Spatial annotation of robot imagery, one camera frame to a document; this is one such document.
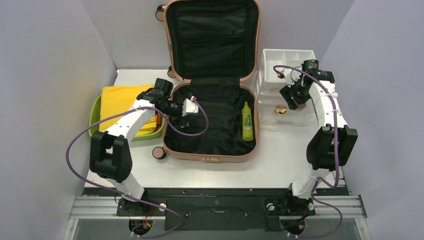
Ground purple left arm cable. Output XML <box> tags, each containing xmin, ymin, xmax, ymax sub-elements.
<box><xmin>64</xmin><ymin>96</ymin><xmax>210</xmax><ymax>239</ymax></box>

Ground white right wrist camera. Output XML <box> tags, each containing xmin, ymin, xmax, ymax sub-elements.
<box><xmin>281</xmin><ymin>68</ymin><xmax>303</xmax><ymax>87</ymax></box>

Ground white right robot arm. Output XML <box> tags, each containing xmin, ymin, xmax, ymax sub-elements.
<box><xmin>279</xmin><ymin>59</ymin><xmax>358</xmax><ymax>215</ymax></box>

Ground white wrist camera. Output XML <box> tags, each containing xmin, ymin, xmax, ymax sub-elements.
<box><xmin>182</xmin><ymin>96</ymin><xmax>199</xmax><ymax>117</ymax></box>
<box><xmin>281</xmin><ymin>68</ymin><xmax>303</xmax><ymax>87</ymax></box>

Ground red snack bag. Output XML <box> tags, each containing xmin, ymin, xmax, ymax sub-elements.
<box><xmin>155</xmin><ymin>114</ymin><xmax>163</xmax><ymax>132</ymax></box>

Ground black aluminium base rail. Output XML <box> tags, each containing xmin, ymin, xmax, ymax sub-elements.
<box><xmin>65</xmin><ymin>187</ymin><xmax>368</xmax><ymax>240</ymax></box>

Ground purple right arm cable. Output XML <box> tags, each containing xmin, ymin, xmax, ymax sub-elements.
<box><xmin>273</xmin><ymin>65</ymin><xmax>344</xmax><ymax>239</ymax></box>

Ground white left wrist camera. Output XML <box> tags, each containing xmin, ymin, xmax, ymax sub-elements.
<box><xmin>182</xmin><ymin>96</ymin><xmax>199</xmax><ymax>117</ymax></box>

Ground pink hard-shell suitcase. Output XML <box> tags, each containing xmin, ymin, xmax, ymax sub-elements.
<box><xmin>155</xmin><ymin>0</ymin><xmax>261</xmax><ymax>163</ymax></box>

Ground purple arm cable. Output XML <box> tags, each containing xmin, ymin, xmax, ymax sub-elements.
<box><xmin>64</xmin><ymin>96</ymin><xmax>210</xmax><ymax>239</ymax></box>
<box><xmin>273</xmin><ymin>65</ymin><xmax>344</xmax><ymax>239</ymax></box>

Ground yellow box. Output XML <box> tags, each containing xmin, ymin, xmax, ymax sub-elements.
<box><xmin>99</xmin><ymin>84</ymin><xmax>157</xmax><ymax>137</ymax></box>

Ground small green bottle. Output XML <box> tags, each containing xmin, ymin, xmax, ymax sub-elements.
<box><xmin>242</xmin><ymin>101</ymin><xmax>254</xmax><ymax>142</ymax></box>

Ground green plastic tray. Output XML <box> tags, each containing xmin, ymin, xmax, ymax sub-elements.
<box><xmin>88</xmin><ymin>95</ymin><xmax>165</xmax><ymax>142</ymax></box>

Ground white plastic drawer organizer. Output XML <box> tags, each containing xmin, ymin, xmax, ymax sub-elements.
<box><xmin>254</xmin><ymin>48</ymin><xmax>324</xmax><ymax>128</ymax></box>

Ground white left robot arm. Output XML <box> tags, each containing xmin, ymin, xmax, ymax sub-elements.
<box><xmin>89</xmin><ymin>78</ymin><xmax>199</xmax><ymax>215</ymax></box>

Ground octagonal pink jar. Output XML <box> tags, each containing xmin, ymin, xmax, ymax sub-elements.
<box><xmin>296</xmin><ymin>103</ymin><xmax>307</xmax><ymax>111</ymax></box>

